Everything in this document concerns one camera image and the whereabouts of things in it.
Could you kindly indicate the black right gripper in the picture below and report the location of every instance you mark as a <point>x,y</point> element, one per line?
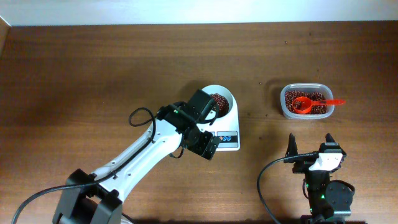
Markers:
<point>306,166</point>

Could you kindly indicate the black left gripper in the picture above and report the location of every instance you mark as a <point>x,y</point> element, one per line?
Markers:
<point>210,109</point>

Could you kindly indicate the red plastic scoop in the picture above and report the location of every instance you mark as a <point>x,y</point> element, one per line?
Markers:
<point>304,105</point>

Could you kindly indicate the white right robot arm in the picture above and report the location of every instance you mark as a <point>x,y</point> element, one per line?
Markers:
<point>329,200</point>

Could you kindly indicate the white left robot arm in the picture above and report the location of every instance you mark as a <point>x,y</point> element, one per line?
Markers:
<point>98,197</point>

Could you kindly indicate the white digital kitchen scale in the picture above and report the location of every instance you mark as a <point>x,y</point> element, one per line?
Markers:
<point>226,127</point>

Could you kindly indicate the red beans in bowl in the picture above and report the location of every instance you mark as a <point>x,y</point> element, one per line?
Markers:
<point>223,104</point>

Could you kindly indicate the white metal bowl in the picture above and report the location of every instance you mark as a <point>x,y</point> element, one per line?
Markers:
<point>212,89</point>

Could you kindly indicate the clear plastic container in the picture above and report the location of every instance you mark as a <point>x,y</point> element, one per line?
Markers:
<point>307,88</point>

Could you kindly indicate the red adzuki beans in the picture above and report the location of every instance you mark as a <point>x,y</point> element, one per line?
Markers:
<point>291,95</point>

